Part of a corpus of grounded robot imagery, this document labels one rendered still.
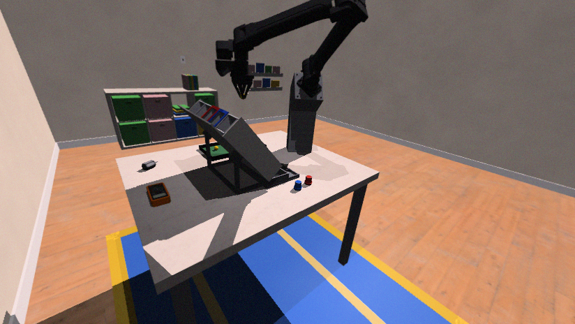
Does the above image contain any red square band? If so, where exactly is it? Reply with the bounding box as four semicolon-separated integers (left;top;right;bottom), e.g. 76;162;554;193
201;105;220;121

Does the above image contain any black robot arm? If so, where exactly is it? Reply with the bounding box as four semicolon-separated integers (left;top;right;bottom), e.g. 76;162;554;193
215;0;368;98

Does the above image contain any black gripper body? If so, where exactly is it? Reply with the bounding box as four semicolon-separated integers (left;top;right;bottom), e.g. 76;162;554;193
230;61;254;82

